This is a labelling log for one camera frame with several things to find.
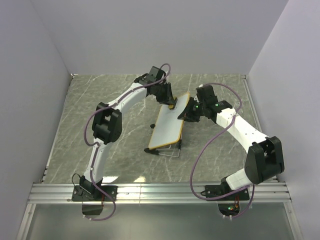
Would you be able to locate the yellow-framed whiteboard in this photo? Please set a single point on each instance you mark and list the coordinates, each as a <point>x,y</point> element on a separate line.
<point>166,137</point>

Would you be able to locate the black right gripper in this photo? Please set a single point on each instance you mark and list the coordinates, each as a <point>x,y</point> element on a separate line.
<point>186,115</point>

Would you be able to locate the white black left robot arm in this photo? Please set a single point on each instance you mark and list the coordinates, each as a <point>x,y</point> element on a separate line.
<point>107,128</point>

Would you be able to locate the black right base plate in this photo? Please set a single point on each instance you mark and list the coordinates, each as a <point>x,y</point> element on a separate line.
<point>211,191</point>

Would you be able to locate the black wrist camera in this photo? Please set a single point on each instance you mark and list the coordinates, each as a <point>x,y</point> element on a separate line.
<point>155,74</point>
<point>206,94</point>

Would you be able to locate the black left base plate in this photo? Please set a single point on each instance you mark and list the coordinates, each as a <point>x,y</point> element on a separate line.
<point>110,193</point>

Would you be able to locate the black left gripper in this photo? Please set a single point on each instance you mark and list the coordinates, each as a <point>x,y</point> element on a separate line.
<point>169,99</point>

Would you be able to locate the aluminium mounting rail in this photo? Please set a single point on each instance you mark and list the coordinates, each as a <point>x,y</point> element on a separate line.
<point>153,193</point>

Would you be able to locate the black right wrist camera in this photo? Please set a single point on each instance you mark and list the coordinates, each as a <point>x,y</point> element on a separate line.
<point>206,94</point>

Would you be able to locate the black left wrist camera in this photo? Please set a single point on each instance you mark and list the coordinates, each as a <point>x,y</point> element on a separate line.
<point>155,74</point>

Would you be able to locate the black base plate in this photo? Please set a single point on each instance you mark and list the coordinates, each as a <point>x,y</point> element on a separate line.
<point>211,191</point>
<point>110,193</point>

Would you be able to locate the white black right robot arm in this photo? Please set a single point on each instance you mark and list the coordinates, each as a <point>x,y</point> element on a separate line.
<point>264,154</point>

